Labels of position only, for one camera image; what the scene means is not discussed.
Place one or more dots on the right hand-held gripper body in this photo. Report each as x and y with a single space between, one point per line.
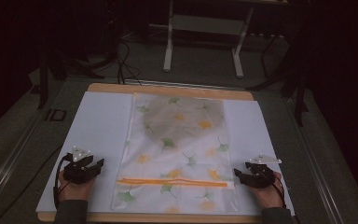
262 177

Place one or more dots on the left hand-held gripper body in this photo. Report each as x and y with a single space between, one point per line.
77 172

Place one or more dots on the white leaf-print mesh laundry bag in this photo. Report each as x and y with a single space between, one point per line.
180 161

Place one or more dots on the person's right hand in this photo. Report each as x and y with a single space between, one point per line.
268 197

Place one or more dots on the white table mat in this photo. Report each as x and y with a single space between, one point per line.
99 124

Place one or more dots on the grey cloth inside laundry bag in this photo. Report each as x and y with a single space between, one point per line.
167 121

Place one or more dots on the white metal stand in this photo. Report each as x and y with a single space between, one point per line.
167 46

